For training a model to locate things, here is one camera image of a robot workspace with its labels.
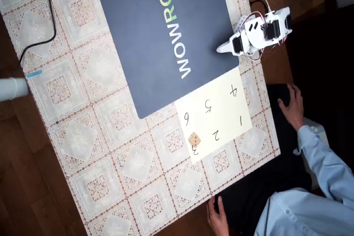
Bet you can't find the wooden die cube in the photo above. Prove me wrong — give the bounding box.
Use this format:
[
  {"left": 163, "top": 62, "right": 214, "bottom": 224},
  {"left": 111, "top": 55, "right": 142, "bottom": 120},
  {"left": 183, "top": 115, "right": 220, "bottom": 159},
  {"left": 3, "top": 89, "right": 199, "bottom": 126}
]
[{"left": 187, "top": 132, "right": 201, "bottom": 147}]

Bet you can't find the person's right forearm blue sleeve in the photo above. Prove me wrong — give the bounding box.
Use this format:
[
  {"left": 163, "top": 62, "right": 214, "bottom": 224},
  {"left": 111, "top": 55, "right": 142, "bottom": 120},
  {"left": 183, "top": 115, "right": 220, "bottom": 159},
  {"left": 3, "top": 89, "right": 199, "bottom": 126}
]
[{"left": 293, "top": 124, "right": 354, "bottom": 201}]

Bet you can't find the person's right hand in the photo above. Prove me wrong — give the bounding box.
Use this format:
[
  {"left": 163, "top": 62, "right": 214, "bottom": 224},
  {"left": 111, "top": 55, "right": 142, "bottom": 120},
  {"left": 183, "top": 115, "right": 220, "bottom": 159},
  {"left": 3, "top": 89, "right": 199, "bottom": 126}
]
[{"left": 277, "top": 83, "right": 305, "bottom": 133}]

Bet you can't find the person's left hand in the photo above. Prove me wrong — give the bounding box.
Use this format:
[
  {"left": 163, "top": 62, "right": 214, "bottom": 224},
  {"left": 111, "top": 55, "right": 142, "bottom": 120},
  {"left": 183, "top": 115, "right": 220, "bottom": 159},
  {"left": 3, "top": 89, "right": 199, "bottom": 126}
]
[{"left": 206, "top": 195, "right": 230, "bottom": 236}]

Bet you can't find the white paper with numbers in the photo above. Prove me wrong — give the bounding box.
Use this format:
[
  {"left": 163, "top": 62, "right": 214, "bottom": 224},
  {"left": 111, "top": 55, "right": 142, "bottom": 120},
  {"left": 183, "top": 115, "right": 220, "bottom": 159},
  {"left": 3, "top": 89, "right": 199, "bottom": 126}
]
[{"left": 174, "top": 69, "right": 253, "bottom": 165}]

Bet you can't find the dark blue WOWROBO mat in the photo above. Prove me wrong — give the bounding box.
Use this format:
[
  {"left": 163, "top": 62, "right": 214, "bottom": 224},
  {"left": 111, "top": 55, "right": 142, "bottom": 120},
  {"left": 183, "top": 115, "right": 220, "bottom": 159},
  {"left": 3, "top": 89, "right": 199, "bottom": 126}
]
[{"left": 90, "top": 0, "right": 239, "bottom": 120}]

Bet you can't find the white lace tablecloth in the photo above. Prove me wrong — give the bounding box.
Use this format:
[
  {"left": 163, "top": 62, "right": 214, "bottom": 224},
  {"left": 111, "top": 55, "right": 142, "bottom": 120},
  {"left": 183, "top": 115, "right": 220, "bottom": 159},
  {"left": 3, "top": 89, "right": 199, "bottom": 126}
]
[{"left": 0, "top": 0, "right": 282, "bottom": 236}]

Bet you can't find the person in light blue shirt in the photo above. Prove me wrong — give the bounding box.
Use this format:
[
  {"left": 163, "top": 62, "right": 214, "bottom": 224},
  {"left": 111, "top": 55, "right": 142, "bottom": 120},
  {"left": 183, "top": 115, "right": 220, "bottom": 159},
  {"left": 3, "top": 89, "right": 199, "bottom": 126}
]
[{"left": 253, "top": 187, "right": 354, "bottom": 236}]

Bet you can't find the blue tape strip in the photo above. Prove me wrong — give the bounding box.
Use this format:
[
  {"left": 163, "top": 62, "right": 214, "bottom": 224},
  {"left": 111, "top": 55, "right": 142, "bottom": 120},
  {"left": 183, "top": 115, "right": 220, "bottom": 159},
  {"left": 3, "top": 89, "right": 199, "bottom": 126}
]
[{"left": 25, "top": 70, "right": 44, "bottom": 80}]

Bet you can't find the white plastic tube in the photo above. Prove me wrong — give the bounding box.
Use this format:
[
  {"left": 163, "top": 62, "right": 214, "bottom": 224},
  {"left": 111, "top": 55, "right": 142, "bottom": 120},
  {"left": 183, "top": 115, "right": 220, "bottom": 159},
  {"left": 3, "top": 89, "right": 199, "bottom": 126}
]
[{"left": 0, "top": 77, "right": 29, "bottom": 102}]

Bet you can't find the black power cable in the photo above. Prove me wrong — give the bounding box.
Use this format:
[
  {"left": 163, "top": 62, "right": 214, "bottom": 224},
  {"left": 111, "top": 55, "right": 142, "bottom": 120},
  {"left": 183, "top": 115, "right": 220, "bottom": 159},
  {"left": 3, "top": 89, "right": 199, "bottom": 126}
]
[{"left": 249, "top": 0, "right": 270, "bottom": 10}]

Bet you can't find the black camera cable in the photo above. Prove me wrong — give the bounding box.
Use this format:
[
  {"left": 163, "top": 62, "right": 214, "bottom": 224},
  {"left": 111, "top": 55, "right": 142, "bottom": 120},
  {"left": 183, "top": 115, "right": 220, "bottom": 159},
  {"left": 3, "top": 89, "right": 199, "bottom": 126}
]
[{"left": 15, "top": 0, "right": 58, "bottom": 78}]

